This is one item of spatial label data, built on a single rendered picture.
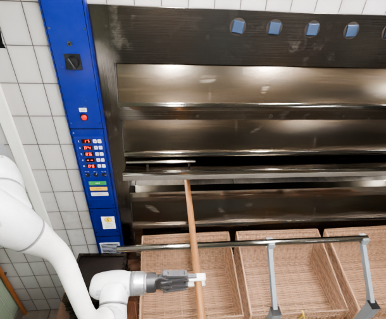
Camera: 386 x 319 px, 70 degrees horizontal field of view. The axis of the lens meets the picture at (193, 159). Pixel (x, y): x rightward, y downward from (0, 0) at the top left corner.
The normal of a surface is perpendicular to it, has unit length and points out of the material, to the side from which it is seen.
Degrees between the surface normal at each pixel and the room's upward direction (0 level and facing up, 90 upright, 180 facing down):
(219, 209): 70
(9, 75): 90
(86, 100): 90
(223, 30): 90
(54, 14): 90
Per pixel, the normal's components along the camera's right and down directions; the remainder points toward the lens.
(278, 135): 0.10, 0.26
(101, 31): 0.09, 0.57
